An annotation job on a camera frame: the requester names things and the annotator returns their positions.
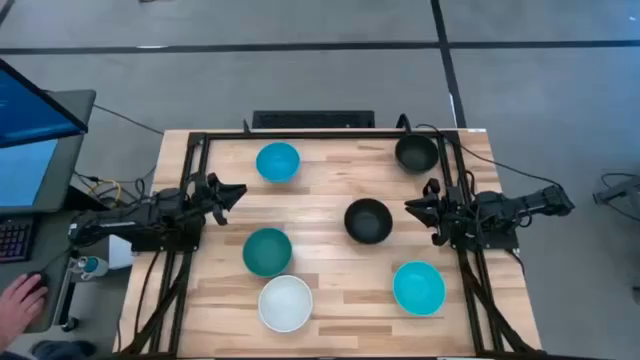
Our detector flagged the person's hand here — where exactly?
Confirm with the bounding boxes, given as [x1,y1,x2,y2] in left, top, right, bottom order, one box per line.
[0,273,50,351]

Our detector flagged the large cyan bowl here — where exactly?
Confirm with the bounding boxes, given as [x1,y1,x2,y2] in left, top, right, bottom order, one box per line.
[392,260,447,317]

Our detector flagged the thin black floor cable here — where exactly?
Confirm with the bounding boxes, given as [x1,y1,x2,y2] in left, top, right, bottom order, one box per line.
[92,103,165,136]

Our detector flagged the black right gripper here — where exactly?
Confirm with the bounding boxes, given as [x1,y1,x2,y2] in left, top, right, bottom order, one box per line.
[404,178,455,247]

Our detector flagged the teal green bowl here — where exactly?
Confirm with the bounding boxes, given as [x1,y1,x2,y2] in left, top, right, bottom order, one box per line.
[242,227,294,279]

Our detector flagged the black vented box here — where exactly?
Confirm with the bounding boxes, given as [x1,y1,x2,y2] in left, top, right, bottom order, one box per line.
[251,110,376,130]

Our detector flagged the white bowl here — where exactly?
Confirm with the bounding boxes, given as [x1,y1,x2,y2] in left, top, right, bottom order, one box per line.
[257,274,314,334]

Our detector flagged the black-framed blue monitor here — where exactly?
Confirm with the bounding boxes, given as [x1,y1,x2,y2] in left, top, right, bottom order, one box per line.
[0,58,90,149]

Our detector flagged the yellow cable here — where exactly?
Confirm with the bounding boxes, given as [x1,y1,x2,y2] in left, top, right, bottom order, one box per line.
[87,178,123,207]

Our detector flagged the black backlit keyboard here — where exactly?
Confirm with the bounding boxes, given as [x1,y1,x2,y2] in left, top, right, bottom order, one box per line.
[0,216,35,264]

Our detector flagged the black bowl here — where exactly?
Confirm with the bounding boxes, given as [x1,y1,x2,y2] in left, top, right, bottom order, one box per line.
[343,197,394,246]
[394,133,440,175]

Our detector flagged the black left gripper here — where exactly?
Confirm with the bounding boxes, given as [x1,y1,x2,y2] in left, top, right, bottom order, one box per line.
[192,172,248,227]

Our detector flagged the small blue-capped bottle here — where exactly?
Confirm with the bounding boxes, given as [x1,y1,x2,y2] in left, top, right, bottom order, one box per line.
[73,255,110,281]

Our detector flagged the white box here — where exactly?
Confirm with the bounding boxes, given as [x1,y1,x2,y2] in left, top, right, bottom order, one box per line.
[107,234,134,271]

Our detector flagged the grey-framed monitor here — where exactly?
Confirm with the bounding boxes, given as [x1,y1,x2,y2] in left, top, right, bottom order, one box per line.
[0,89,97,215]

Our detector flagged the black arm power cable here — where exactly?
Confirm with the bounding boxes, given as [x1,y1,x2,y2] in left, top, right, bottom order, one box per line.
[415,122,565,190]

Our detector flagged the dark computer mouse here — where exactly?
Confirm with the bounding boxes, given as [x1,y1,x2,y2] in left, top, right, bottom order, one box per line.
[25,270,50,297]

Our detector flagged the grey desk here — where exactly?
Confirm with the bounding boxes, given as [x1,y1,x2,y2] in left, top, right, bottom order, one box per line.
[0,184,110,335]

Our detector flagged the small blue bowl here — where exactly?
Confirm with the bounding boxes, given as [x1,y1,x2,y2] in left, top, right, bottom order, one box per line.
[255,141,302,184]

